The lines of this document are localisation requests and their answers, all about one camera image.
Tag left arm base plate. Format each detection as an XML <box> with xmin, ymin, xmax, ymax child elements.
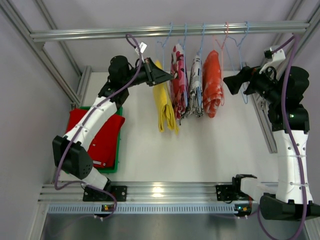
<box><xmin>82</xmin><ymin>185</ymin><xmax>127</xmax><ymax>202</ymax></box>

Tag red trousers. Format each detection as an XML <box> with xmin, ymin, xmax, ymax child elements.
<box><xmin>65</xmin><ymin>107</ymin><xmax>126</xmax><ymax>169</ymax></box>

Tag pink wire hanger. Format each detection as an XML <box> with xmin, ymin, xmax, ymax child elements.
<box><xmin>213</xmin><ymin>21</ymin><xmax>229</xmax><ymax>106</ymax></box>

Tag green plastic tray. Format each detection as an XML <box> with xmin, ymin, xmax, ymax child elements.
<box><xmin>77</xmin><ymin>104</ymin><xmax>124</xmax><ymax>175</ymax></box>

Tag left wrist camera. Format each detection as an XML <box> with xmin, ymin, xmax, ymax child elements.
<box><xmin>135</xmin><ymin>41</ymin><xmax>148</xmax><ymax>63</ymax></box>

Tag right aluminium frame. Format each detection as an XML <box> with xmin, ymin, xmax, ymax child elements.
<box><xmin>251</xmin><ymin>0</ymin><xmax>320</xmax><ymax>154</ymax></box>

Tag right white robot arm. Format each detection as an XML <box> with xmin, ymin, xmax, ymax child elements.
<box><xmin>223</xmin><ymin>66</ymin><xmax>320</xmax><ymax>221</ymax></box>

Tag front aluminium rail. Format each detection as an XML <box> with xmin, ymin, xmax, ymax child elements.
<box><xmin>37</xmin><ymin>181</ymin><xmax>283</xmax><ymax>204</ymax></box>

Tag newspaper print trousers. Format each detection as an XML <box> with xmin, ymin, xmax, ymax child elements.
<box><xmin>188</xmin><ymin>55</ymin><xmax>204</xmax><ymax>117</ymax></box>

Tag slotted cable duct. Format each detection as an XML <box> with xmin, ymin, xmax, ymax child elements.
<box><xmin>47</xmin><ymin>203</ymin><xmax>249</xmax><ymax>215</ymax></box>

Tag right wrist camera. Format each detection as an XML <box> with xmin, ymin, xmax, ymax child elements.
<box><xmin>259</xmin><ymin>46</ymin><xmax>286</xmax><ymax>74</ymax></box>

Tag aluminium frame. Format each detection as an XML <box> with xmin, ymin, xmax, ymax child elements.
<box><xmin>0</xmin><ymin>0</ymin><xmax>92</xmax><ymax>107</ymax></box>
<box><xmin>251</xmin><ymin>0</ymin><xmax>320</xmax><ymax>154</ymax></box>

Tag aluminium hanging rail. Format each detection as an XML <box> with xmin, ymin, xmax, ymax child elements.
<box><xmin>30</xmin><ymin>20</ymin><xmax>311</xmax><ymax>43</ymax></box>

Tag yellow trousers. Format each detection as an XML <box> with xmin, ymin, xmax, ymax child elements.
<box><xmin>152</xmin><ymin>59</ymin><xmax>180</xmax><ymax>135</ymax></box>

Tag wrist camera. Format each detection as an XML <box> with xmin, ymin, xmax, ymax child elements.
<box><xmin>135</xmin><ymin>41</ymin><xmax>148</xmax><ymax>63</ymax></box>
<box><xmin>259</xmin><ymin>46</ymin><xmax>286</xmax><ymax>74</ymax></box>

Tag pink floral trousers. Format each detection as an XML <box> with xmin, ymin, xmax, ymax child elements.
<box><xmin>169</xmin><ymin>43</ymin><xmax>189</xmax><ymax>124</ymax></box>

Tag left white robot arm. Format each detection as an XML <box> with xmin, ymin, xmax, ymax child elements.
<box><xmin>52</xmin><ymin>55</ymin><xmax>173</xmax><ymax>194</ymax></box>

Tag left aluminium frame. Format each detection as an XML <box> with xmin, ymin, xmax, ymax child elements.
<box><xmin>0</xmin><ymin>0</ymin><xmax>92</xmax><ymax>107</ymax></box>

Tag orange trousers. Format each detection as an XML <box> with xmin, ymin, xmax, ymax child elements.
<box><xmin>202</xmin><ymin>50</ymin><xmax>224</xmax><ymax>118</ymax></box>

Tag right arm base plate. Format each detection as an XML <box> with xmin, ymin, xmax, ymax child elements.
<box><xmin>215</xmin><ymin>184</ymin><xmax>249</xmax><ymax>204</ymax></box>

